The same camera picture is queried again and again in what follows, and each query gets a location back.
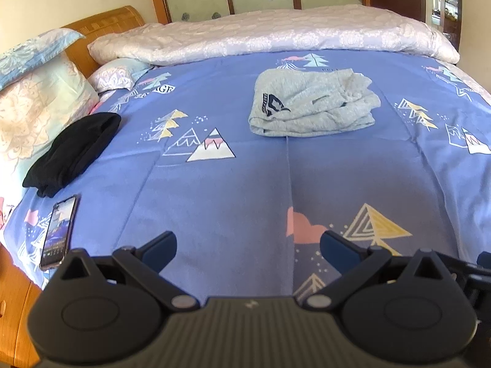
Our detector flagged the grey sweatpants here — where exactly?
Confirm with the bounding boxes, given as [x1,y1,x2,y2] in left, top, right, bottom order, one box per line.
[248,68,381,138]

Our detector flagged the black smartphone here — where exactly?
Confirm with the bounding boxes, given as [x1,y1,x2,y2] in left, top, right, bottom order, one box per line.
[39,194,79,271]

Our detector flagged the black folded garment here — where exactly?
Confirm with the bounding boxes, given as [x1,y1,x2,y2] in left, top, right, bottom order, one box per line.
[22,112,122,198]

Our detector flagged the blue patterned bed sheet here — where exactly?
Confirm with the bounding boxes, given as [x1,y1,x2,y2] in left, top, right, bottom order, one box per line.
[1,50,490,299]

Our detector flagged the small floral pillow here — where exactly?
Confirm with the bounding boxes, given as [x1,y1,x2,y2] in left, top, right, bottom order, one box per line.
[88,58,153,93]

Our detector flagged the blue floral pillow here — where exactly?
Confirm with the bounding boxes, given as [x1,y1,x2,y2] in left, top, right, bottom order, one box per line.
[0,28,84,90]

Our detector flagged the pale lilac floral quilt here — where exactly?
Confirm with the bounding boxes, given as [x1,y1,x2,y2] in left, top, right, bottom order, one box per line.
[87,4,460,66]

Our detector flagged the wooden headboard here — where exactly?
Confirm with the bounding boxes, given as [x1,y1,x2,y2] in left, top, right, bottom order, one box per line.
[66,6,145,78]

